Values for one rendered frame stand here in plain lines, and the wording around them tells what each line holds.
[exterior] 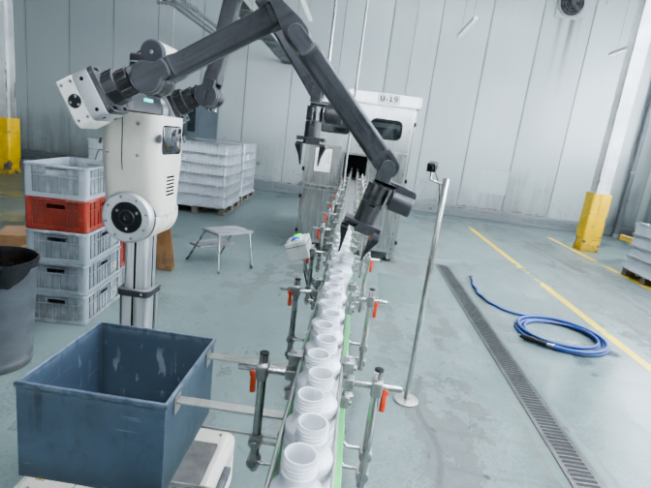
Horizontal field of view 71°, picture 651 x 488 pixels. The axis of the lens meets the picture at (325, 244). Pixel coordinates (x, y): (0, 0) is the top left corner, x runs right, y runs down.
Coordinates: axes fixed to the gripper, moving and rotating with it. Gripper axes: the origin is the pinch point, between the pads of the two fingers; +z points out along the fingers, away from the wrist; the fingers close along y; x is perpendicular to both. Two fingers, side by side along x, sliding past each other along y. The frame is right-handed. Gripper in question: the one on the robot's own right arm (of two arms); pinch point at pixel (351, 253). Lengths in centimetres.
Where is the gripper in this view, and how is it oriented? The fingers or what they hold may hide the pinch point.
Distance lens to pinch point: 122.0
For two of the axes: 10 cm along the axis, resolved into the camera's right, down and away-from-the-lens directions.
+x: 0.7, -2.2, 9.7
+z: -3.7, 9.0, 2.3
